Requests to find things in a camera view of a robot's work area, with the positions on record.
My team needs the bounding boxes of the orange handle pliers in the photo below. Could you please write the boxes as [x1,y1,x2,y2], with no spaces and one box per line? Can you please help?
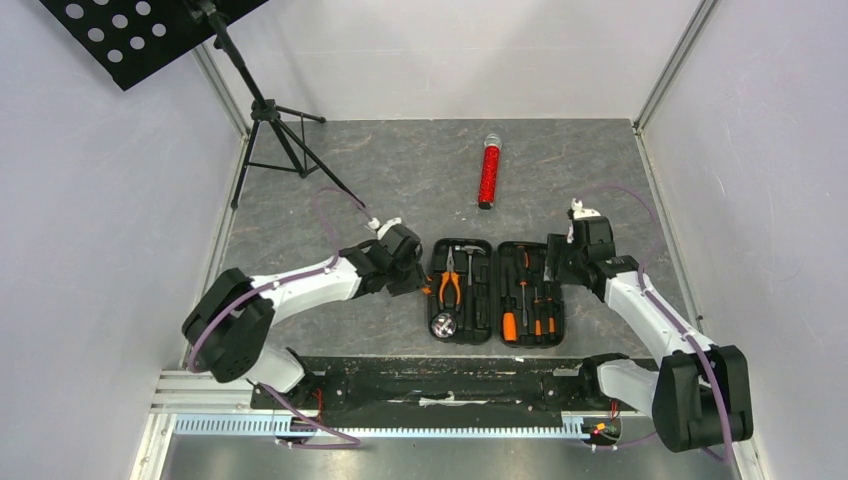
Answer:
[438,247,462,310]

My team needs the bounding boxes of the thin orange black screwdriver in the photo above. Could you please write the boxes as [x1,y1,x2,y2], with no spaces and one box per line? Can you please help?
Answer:
[533,286,543,342]

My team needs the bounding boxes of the black plastic tool case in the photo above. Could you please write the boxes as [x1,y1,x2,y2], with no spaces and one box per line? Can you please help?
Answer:
[424,238,567,349]

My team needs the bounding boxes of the steel claw hammer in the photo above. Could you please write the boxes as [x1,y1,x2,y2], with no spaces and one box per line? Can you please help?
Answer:
[454,244,485,328]

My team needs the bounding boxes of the large orange handle screwdriver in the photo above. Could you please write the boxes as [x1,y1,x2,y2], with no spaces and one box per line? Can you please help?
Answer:
[501,267,518,343]

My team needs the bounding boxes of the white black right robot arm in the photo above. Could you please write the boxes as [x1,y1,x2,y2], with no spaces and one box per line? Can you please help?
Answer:
[545,212,754,452]

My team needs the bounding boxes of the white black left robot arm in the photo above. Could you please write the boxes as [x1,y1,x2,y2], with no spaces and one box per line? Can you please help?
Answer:
[182,219,427,408]

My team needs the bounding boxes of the black music stand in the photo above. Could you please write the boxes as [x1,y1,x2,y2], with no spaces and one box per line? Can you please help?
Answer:
[38,0,367,212]

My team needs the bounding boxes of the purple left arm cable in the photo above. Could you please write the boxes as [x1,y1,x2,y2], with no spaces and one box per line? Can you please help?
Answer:
[186,187,382,450]

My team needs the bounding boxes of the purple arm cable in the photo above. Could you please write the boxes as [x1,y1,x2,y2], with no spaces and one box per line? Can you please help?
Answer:
[569,184,735,465]
[186,187,382,450]

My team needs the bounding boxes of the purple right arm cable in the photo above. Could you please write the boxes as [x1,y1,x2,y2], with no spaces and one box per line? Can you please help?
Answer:
[569,184,735,465]

